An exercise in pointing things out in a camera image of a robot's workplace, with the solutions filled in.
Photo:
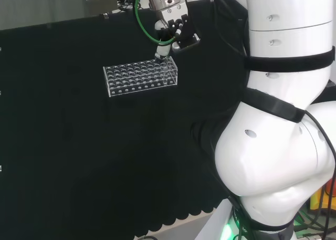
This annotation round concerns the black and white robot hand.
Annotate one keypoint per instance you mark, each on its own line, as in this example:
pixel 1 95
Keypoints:
pixel 173 14

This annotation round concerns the clear test tube rack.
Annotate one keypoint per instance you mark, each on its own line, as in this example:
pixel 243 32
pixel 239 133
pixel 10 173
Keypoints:
pixel 131 79

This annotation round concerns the small metal clamp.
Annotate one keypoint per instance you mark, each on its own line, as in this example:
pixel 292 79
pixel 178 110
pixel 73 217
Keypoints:
pixel 105 15

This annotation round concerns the grey metal box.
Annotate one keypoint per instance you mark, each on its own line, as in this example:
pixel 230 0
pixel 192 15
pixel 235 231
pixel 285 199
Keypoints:
pixel 99 1

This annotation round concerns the black bench cloth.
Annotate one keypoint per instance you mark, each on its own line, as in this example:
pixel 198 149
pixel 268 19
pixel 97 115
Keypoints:
pixel 78 145

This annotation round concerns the yellow stop button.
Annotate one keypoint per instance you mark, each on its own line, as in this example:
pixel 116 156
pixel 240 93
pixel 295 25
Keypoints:
pixel 315 201

